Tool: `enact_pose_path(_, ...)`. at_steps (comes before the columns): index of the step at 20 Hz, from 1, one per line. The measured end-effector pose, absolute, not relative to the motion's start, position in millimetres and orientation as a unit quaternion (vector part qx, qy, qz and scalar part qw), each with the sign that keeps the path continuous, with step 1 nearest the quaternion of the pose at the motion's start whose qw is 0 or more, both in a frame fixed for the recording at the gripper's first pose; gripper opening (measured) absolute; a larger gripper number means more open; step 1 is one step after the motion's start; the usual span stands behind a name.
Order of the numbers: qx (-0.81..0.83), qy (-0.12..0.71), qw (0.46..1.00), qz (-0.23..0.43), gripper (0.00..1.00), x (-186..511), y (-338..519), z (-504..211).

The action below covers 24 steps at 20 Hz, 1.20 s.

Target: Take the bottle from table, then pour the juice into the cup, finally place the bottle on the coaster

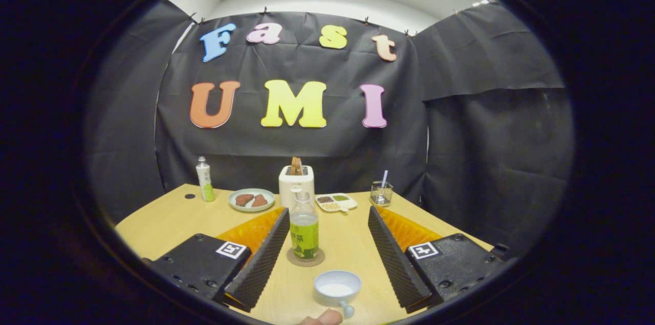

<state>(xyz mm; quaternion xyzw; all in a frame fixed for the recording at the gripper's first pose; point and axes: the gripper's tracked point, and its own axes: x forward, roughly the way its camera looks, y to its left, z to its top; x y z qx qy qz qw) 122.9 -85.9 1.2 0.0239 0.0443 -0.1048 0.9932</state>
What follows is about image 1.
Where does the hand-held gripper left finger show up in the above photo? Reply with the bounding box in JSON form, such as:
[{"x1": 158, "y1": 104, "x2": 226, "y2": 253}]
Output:
[{"x1": 148, "y1": 206, "x2": 291, "y2": 313}]

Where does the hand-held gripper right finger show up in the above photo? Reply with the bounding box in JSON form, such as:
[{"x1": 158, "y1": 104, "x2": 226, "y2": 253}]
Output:
[{"x1": 367, "y1": 205, "x2": 512, "y2": 314}]

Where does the round brown coaster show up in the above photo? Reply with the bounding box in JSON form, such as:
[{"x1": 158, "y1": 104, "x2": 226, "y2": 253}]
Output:
[{"x1": 286, "y1": 247, "x2": 326, "y2": 267}]

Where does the clear juice bottle green label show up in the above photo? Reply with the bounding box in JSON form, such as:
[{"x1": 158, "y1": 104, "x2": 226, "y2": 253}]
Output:
[{"x1": 289, "y1": 191, "x2": 320, "y2": 262}]

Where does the white cup with handle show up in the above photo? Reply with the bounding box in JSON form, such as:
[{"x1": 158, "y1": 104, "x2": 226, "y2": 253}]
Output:
[{"x1": 313, "y1": 270, "x2": 362, "y2": 319}]

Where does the small white green bottle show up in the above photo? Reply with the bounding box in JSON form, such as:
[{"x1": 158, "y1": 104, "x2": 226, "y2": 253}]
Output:
[{"x1": 196, "y1": 156, "x2": 216, "y2": 203}]

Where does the pale green plate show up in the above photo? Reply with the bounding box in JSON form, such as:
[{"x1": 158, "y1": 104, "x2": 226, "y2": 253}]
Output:
[{"x1": 228, "y1": 188, "x2": 275, "y2": 212}]

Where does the white toaster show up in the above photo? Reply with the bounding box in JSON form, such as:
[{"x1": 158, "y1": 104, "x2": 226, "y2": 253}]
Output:
[{"x1": 278, "y1": 165, "x2": 315, "y2": 210}]

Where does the white divided snack tray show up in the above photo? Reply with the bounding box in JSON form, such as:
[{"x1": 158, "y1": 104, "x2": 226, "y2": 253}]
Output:
[{"x1": 315, "y1": 192, "x2": 358, "y2": 213}]

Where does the wooden table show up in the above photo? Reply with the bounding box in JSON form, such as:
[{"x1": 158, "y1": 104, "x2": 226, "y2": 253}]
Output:
[{"x1": 115, "y1": 184, "x2": 494, "y2": 325}]

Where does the wire mesh holder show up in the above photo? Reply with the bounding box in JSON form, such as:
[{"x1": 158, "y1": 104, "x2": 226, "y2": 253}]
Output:
[{"x1": 369, "y1": 181, "x2": 394, "y2": 208}]

